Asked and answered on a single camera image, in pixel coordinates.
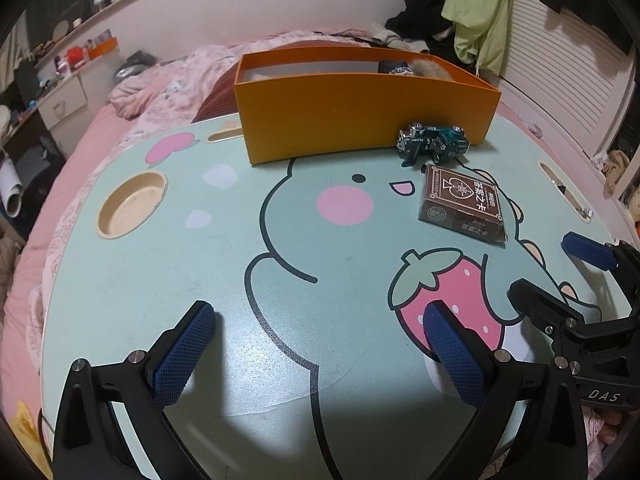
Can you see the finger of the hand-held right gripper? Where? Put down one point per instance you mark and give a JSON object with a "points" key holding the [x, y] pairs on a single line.
{"points": [[535, 300], [587, 252]]}

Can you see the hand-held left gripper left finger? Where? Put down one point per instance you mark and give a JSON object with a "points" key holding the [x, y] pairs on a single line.
{"points": [[182, 355]]}

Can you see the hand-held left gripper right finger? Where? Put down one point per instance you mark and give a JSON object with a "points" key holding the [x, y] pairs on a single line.
{"points": [[455, 355]]}

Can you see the brown card box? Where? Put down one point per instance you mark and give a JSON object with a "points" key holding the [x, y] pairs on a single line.
{"points": [[460, 195]]}

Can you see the green toy car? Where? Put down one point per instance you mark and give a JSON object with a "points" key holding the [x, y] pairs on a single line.
{"points": [[445, 137]]}

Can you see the beige fur pompom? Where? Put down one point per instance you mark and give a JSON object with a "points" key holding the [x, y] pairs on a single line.
{"points": [[432, 70]]}

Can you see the orange cardboard box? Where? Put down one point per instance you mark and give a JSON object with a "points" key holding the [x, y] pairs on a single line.
{"points": [[325, 115]]}

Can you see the beige plush toy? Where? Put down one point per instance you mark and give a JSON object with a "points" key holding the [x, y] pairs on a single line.
{"points": [[616, 167]]}

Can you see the mint cartoon lap table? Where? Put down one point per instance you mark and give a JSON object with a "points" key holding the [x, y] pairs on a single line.
{"points": [[175, 260]]}

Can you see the yellow cloth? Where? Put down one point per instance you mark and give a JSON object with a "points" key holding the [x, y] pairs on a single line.
{"points": [[27, 427]]}

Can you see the white louvered closet door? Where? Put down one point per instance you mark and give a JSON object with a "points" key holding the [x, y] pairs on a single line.
{"points": [[550, 70]]}

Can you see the pink bed sheet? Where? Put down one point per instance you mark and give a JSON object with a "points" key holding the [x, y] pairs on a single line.
{"points": [[75, 160]]}

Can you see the white tube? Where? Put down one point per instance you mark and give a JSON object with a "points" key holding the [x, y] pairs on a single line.
{"points": [[12, 185]]}

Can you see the pink floral blanket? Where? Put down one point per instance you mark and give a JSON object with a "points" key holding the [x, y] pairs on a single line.
{"points": [[165, 105]]}

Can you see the light green hanging garment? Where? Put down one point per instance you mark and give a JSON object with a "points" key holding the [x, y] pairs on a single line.
{"points": [[480, 20]]}

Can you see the dark red pillow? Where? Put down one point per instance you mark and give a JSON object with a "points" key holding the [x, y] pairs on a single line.
{"points": [[220, 100]]}

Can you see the white nightstand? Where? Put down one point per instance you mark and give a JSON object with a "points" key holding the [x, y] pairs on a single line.
{"points": [[62, 102]]}

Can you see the pile of black clothes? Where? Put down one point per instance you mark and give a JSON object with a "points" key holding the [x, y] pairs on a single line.
{"points": [[420, 15]]}

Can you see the grey crumpled cloth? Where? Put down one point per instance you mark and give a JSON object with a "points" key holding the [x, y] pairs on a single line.
{"points": [[132, 65]]}

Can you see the small orange box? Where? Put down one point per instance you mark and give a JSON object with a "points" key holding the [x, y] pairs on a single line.
{"points": [[105, 49]]}

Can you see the small red item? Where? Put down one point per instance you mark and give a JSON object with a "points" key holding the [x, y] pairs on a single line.
{"points": [[76, 56]]}

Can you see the white curved headboard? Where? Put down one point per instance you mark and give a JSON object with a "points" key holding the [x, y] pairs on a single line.
{"points": [[250, 5]]}

